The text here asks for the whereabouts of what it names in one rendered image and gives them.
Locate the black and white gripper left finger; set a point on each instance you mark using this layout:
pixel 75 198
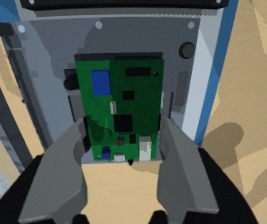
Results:
pixel 52 189

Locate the green circuit board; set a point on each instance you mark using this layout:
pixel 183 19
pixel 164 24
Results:
pixel 121 101

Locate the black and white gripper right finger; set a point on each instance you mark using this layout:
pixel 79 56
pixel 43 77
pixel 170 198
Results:
pixel 191 187

